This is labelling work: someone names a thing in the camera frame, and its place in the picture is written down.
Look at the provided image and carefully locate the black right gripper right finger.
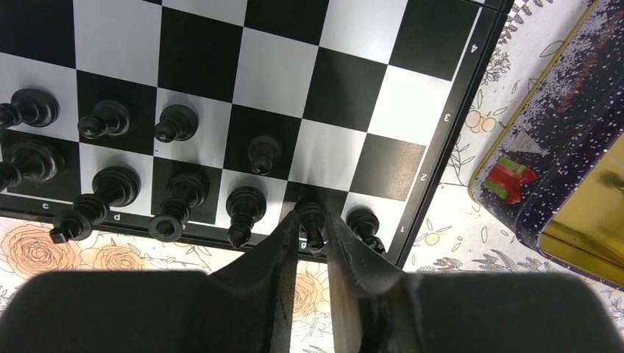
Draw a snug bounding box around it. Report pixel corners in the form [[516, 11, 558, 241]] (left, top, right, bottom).
[[325, 213, 623, 352]]

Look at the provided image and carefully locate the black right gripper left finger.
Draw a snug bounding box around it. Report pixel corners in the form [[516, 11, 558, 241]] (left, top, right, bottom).
[[1, 212, 299, 352]]

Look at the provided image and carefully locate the black chess piece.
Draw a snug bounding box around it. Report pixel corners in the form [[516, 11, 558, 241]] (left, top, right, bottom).
[[148, 171, 210, 243], [1, 88, 60, 129], [347, 207, 386, 254], [1, 139, 65, 191], [77, 100, 132, 140], [247, 135, 282, 176]]

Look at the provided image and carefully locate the black chess piece twelfth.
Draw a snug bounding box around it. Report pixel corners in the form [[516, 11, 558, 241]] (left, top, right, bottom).
[[226, 186, 267, 249]]

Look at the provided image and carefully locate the black chess piece thirteenth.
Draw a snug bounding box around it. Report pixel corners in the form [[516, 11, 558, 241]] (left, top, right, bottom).
[[294, 199, 325, 256]]

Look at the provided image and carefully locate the black chess pawn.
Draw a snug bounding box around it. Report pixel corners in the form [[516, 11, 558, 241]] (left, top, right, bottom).
[[49, 165, 141, 243]]

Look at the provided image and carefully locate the black chess piece eleventh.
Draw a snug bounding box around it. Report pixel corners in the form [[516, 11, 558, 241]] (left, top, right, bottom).
[[154, 104, 199, 143]]

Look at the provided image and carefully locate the gold tin of black pieces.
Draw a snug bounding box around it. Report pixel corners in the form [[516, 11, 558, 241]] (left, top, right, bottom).
[[469, 1, 623, 289]]

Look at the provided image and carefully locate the black silver chess board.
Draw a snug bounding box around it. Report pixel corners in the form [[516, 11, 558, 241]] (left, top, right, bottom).
[[1, 1, 512, 265]]

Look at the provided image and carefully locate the floral table mat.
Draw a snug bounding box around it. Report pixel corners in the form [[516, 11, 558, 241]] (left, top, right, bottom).
[[0, 0, 624, 353]]

